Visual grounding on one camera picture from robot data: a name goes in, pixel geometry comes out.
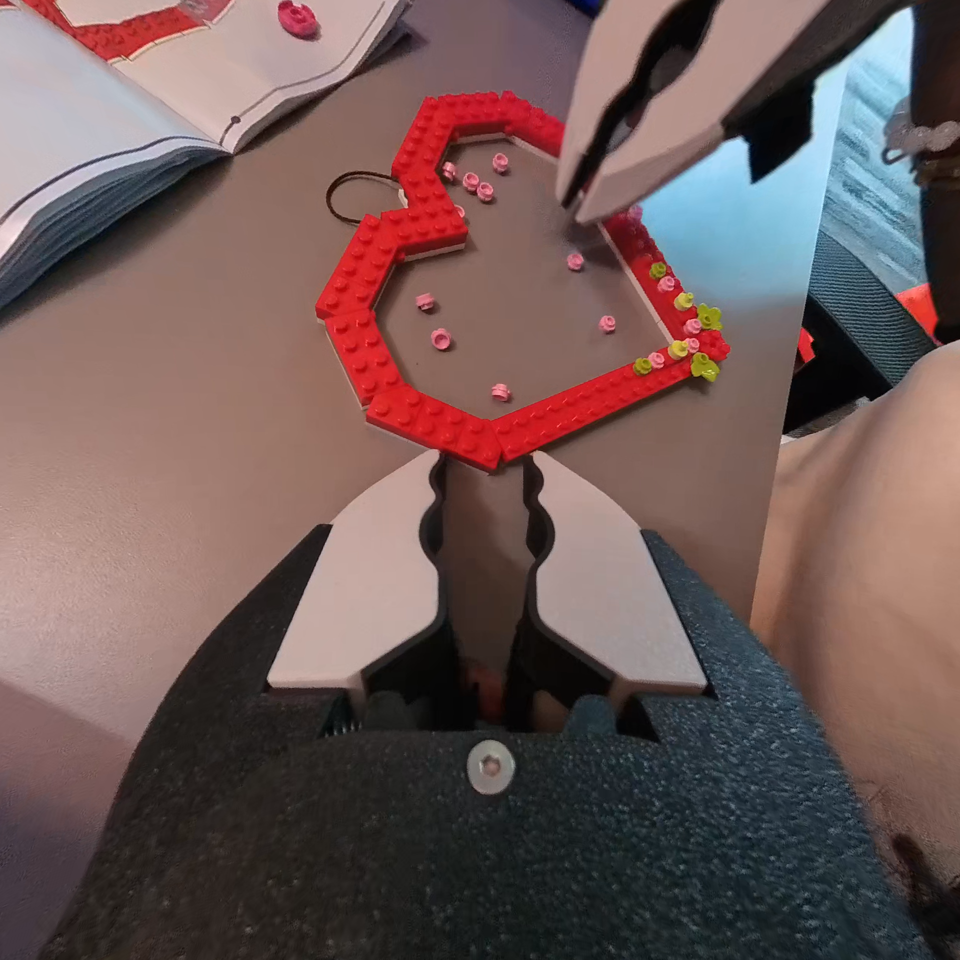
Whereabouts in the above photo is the person's light clothing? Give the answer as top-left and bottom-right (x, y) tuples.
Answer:
(750, 352), (960, 960)

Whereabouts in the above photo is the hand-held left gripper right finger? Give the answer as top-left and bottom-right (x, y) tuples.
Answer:
(522, 452), (710, 699)

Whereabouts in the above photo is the red brick heart frame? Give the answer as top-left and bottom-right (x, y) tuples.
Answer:
(315, 91), (732, 474)

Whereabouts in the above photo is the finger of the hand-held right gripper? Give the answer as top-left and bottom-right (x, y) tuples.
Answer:
(558, 0), (680, 204)
(576, 0), (901, 224)

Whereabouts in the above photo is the black cord loop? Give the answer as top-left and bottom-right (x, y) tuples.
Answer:
(327, 171), (402, 226)

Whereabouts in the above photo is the silver bracelet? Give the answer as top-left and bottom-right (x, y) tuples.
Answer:
(881, 97), (960, 185)

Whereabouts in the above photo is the red plastic object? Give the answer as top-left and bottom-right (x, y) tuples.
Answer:
(896, 285), (940, 340)

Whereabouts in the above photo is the instruction booklet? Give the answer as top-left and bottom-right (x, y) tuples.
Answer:
(0, 0), (414, 309)

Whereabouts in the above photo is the grey desk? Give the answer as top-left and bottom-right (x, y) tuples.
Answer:
(0, 0), (852, 960)

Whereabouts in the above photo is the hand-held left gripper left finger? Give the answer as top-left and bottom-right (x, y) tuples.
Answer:
(266, 449), (453, 691)

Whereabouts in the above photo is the black mesh office chair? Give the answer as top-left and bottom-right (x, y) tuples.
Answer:
(783, 228), (939, 436)

